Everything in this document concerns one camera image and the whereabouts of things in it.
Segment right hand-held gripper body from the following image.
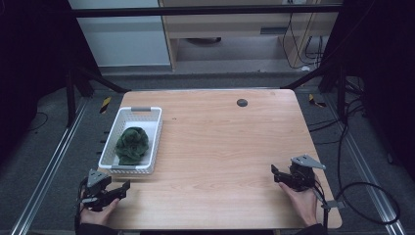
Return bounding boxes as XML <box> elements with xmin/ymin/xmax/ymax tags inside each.
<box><xmin>282</xmin><ymin>154</ymin><xmax>327</xmax><ymax>193</ymax></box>

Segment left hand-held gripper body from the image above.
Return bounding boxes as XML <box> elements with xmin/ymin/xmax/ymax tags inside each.
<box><xmin>80</xmin><ymin>168</ymin><xmax>115</xmax><ymax>212</ymax></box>

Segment dark green lettuce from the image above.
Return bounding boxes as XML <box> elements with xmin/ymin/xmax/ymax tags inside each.
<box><xmin>115</xmin><ymin>126</ymin><xmax>151</xmax><ymax>166</ymax></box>

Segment white plastic basket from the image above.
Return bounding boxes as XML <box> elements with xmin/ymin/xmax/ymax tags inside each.
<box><xmin>98</xmin><ymin>106</ymin><xmax>163</xmax><ymax>175</ymax></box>

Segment person's left hand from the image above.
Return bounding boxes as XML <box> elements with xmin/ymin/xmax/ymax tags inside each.
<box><xmin>79</xmin><ymin>197</ymin><xmax>120</xmax><ymax>227</ymax></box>

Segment person's right hand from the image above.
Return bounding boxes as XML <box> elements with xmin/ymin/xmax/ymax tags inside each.
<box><xmin>278</xmin><ymin>177</ymin><xmax>320</xmax><ymax>228</ymax></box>

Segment yellow black floor tape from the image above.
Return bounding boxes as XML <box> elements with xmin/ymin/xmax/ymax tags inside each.
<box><xmin>307</xmin><ymin>93</ymin><xmax>328</xmax><ymax>109</ymax></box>
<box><xmin>99</xmin><ymin>96</ymin><xmax>113</xmax><ymax>115</ymax></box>

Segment black metal stand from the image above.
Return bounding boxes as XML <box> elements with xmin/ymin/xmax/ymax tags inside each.
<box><xmin>279</xmin><ymin>60</ymin><xmax>348</xmax><ymax>123</ymax></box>
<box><xmin>64</xmin><ymin>62</ymin><xmax>132</xmax><ymax>129</ymax></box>

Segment black curtain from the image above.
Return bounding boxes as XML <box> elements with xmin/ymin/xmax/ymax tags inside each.
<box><xmin>0</xmin><ymin>0</ymin><xmax>102</xmax><ymax>167</ymax></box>
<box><xmin>321</xmin><ymin>0</ymin><xmax>415</xmax><ymax>184</ymax></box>

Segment white cabinet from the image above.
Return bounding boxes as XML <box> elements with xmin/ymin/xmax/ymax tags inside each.
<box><xmin>68</xmin><ymin>0</ymin><xmax>172</xmax><ymax>69</ymax></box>

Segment light wooden desk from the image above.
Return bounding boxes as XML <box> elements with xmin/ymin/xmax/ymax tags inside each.
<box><xmin>158</xmin><ymin>0</ymin><xmax>341</xmax><ymax>71</ymax></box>

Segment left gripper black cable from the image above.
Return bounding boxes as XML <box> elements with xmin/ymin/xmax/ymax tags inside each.
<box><xmin>73</xmin><ymin>176</ymin><xmax>90</xmax><ymax>235</ymax></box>

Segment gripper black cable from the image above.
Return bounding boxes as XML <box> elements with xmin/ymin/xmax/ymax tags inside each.
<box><xmin>73</xmin><ymin>176</ymin><xmax>90</xmax><ymax>235</ymax></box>
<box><xmin>312</xmin><ymin>178</ymin><xmax>330</xmax><ymax>231</ymax></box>

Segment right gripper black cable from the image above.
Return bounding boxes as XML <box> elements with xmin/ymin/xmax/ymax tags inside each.
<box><xmin>312</xmin><ymin>178</ymin><xmax>330</xmax><ymax>231</ymax></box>

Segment black looped floor cable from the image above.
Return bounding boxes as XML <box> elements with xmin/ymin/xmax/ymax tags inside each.
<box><xmin>307</xmin><ymin>77</ymin><xmax>401</xmax><ymax>227</ymax></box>

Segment aluminium floor rail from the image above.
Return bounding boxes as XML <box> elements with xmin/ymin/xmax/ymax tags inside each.
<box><xmin>10</xmin><ymin>99</ymin><xmax>90</xmax><ymax>235</ymax></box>
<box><xmin>326</xmin><ymin>94</ymin><xmax>408</xmax><ymax>235</ymax></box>

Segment thin black floor cable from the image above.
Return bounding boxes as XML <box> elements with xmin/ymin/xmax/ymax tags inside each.
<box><xmin>26</xmin><ymin>111</ymin><xmax>50</xmax><ymax>133</ymax></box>

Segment black hanging desk cables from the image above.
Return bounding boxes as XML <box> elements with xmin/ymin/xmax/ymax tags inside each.
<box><xmin>281</xmin><ymin>12</ymin><xmax>325</xmax><ymax>71</ymax></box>

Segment black horizontal frame bar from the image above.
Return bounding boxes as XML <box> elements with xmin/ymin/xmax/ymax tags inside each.
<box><xmin>69</xmin><ymin>4</ymin><xmax>343</xmax><ymax>19</ymax></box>

